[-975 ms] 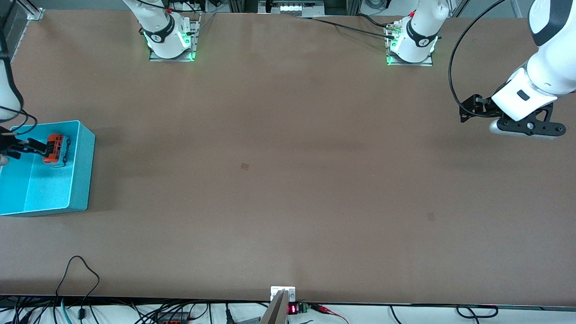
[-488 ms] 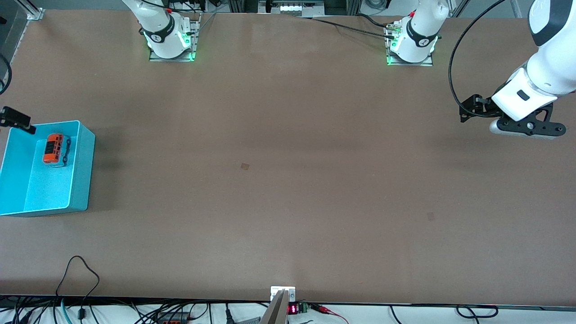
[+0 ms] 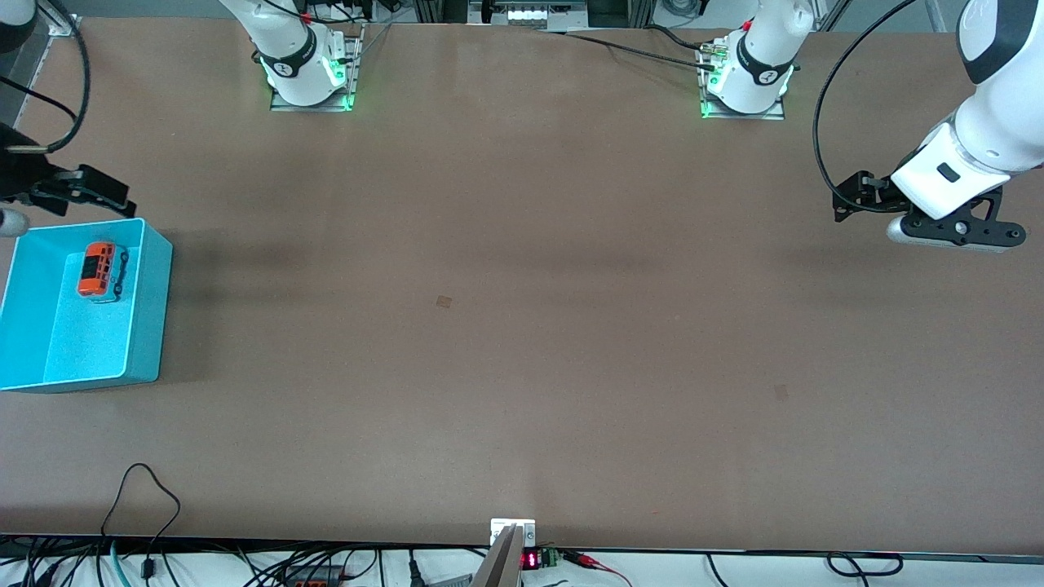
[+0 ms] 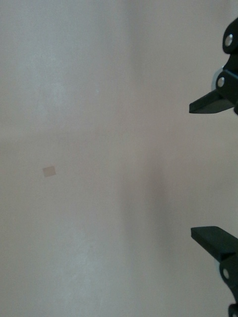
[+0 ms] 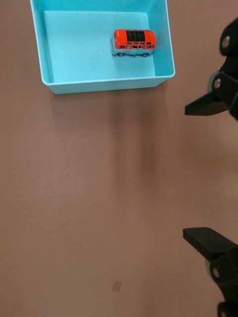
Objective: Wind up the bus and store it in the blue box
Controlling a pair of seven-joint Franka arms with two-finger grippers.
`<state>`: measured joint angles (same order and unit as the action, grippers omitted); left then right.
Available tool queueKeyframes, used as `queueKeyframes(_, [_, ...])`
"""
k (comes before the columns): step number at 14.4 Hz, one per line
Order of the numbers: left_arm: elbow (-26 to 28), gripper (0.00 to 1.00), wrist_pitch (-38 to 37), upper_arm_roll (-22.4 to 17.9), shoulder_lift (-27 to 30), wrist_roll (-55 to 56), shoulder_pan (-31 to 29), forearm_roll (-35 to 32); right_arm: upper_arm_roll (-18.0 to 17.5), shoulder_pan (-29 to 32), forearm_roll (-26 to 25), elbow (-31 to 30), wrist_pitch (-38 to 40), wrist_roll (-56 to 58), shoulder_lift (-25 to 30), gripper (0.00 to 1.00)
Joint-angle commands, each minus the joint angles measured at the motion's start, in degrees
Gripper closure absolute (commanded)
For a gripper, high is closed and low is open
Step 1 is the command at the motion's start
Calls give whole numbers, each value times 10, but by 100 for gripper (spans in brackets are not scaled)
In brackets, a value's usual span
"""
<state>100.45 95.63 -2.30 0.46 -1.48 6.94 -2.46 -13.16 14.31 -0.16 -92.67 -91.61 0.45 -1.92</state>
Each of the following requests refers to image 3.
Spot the orange toy bus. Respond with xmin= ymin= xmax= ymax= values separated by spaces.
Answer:
xmin=76 ymin=240 xmax=131 ymax=304

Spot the white connector strip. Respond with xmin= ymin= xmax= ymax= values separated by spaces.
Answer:
xmin=506 ymin=5 xmax=588 ymax=25

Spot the black looped thin cable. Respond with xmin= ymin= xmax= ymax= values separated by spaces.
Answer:
xmin=101 ymin=462 xmax=182 ymax=581

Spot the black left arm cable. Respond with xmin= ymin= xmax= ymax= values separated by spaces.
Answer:
xmin=812 ymin=0 xmax=927 ymax=216

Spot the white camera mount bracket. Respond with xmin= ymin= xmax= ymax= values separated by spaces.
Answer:
xmin=490 ymin=519 xmax=537 ymax=547

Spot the grey camera post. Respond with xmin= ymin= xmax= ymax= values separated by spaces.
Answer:
xmin=469 ymin=526 xmax=524 ymax=587

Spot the black coiled cable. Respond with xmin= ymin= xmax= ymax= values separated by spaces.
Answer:
xmin=827 ymin=552 xmax=905 ymax=578

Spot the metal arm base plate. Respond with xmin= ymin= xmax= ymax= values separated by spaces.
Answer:
xmin=269 ymin=23 xmax=365 ymax=113
xmin=699 ymin=33 xmax=786 ymax=121

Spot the short black table cable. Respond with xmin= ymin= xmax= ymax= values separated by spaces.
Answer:
xmin=643 ymin=24 xmax=706 ymax=51

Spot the long black table cable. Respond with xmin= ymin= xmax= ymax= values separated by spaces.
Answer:
xmin=538 ymin=29 xmax=720 ymax=71

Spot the aluminium frame rack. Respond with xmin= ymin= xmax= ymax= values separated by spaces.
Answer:
xmin=412 ymin=0 xmax=658 ymax=30

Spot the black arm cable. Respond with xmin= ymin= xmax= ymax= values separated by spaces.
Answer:
xmin=0 ymin=0 xmax=91 ymax=155
xmin=812 ymin=0 xmax=927 ymax=216

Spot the blue plastic box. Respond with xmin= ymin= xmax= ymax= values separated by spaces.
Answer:
xmin=0 ymin=217 xmax=174 ymax=394

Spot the red clip wire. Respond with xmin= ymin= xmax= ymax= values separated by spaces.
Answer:
xmin=563 ymin=551 xmax=634 ymax=587

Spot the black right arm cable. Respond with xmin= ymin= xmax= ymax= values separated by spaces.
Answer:
xmin=0 ymin=0 xmax=91 ymax=155

